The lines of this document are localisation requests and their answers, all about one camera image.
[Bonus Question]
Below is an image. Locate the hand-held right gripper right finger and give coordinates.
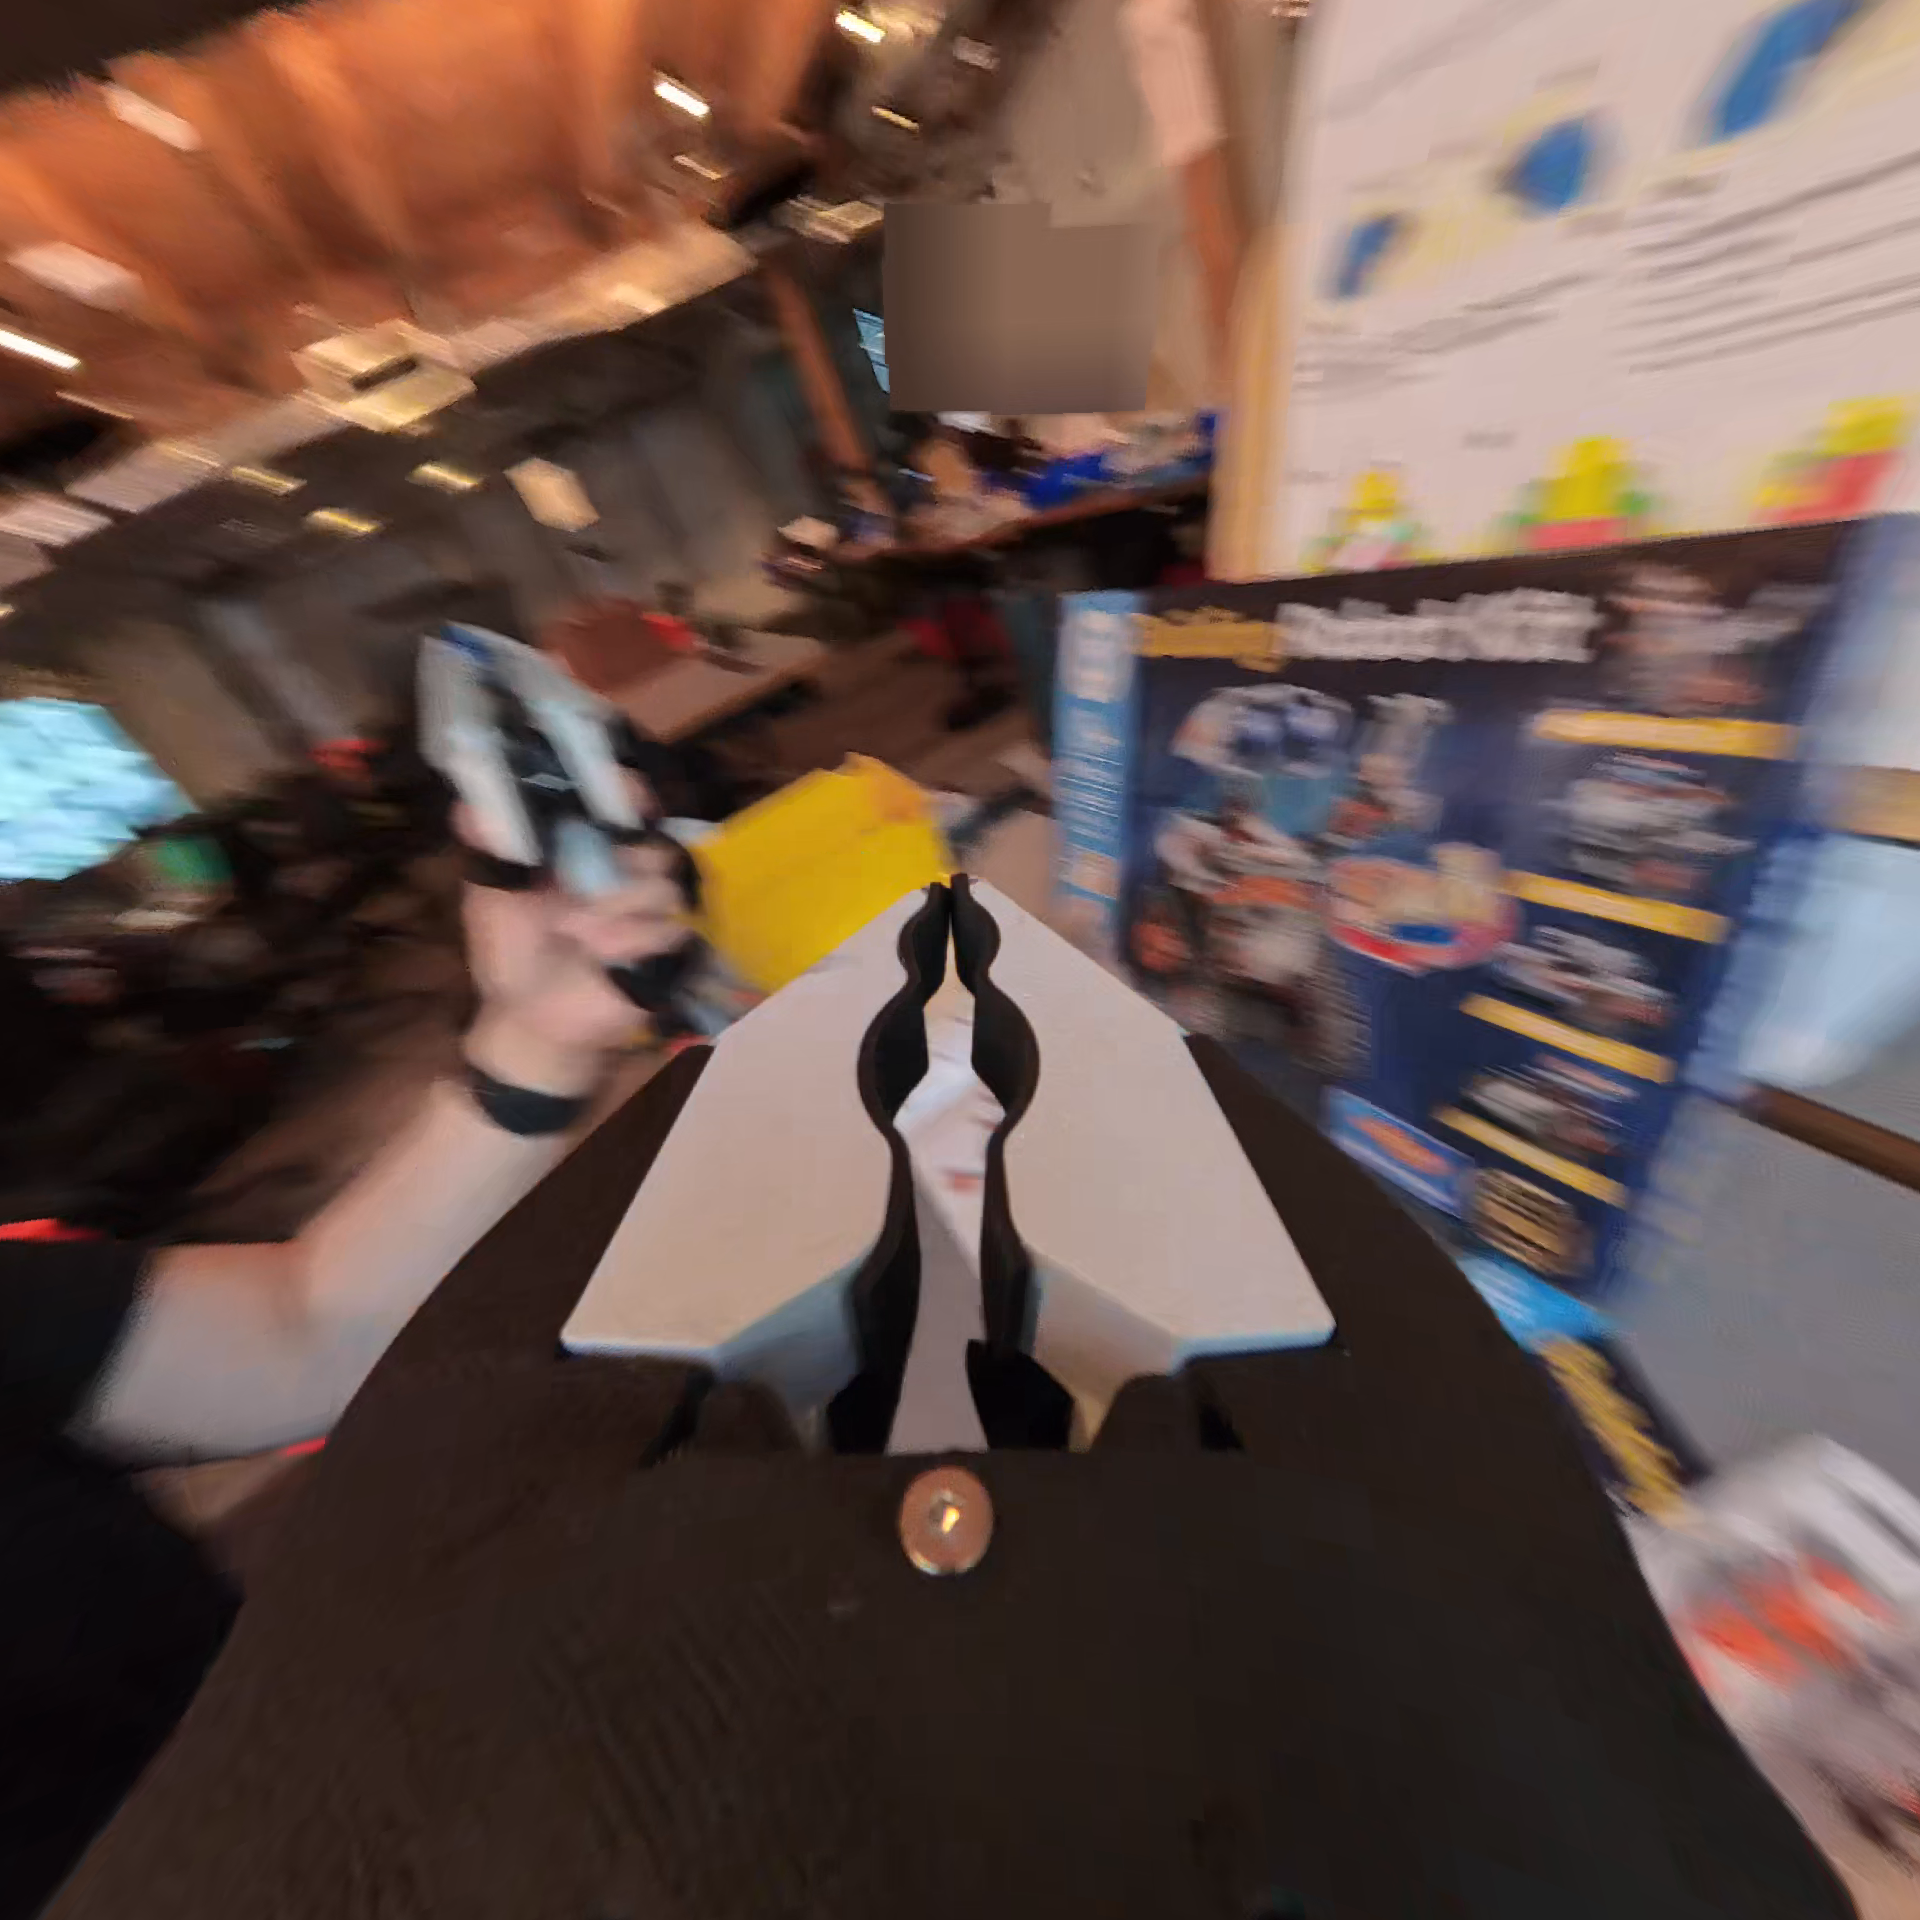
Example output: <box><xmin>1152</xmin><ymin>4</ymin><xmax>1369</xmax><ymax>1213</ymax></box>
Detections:
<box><xmin>959</xmin><ymin>875</ymin><xmax>1338</xmax><ymax>1454</ymax></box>

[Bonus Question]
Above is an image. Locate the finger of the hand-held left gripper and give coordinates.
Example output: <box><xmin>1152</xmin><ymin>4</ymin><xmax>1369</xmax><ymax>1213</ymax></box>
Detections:
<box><xmin>415</xmin><ymin>627</ymin><xmax>544</xmax><ymax>875</ymax></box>
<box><xmin>535</xmin><ymin>684</ymin><xmax>655</xmax><ymax>845</ymax></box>

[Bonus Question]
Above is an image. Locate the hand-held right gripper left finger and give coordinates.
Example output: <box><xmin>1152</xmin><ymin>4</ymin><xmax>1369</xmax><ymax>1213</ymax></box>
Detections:
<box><xmin>559</xmin><ymin>881</ymin><xmax>954</xmax><ymax>1454</ymax></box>

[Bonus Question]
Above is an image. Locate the person's left forearm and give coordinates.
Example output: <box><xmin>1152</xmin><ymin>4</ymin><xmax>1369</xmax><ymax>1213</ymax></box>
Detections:
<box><xmin>66</xmin><ymin>1072</ymin><xmax>661</xmax><ymax>1466</ymax></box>

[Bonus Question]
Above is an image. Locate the person's left hand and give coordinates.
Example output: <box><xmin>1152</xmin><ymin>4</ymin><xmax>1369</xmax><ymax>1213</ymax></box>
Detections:
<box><xmin>449</xmin><ymin>796</ymin><xmax>705</xmax><ymax>1092</ymax></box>

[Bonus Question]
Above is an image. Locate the black wristband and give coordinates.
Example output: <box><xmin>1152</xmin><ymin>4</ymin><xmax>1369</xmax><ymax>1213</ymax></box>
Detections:
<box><xmin>461</xmin><ymin>1053</ymin><xmax>590</xmax><ymax>1143</ymax></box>

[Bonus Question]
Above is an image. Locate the yellow parts bin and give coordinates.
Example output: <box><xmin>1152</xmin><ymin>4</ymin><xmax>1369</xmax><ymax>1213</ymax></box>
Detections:
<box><xmin>685</xmin><ymin>757</ymin><xmax>954</xmax><ymax>998</ymax></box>

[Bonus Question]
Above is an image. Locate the blue robot kit box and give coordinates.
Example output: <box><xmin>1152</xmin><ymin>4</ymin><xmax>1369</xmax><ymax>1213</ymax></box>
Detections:
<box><xmin>1050</xmin><ymin>518</ymin><xmax>1920</xmax><ymax>1307</ymax></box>

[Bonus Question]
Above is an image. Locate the small blue booklet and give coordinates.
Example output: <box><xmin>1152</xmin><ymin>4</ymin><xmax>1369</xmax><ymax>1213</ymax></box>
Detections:
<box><xmin>1462</xmin><ymin>1245</ymin><xmax>1706</xmax><ymax>1519</ymax></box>

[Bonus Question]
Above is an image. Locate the open instruction booklet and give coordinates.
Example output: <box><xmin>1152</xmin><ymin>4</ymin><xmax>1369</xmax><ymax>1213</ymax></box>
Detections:
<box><xmin>1635</xmin><ymin>1431</ymin><xmax>1920</xmax><ymax>1865</ymax></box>

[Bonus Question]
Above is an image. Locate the white printed instruction sheet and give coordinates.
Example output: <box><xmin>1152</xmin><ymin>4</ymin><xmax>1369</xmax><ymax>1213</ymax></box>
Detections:
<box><xmin>1236</xmin><ymin>0</ymin><xmax>1920</xmax><ymax>581</ymax></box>

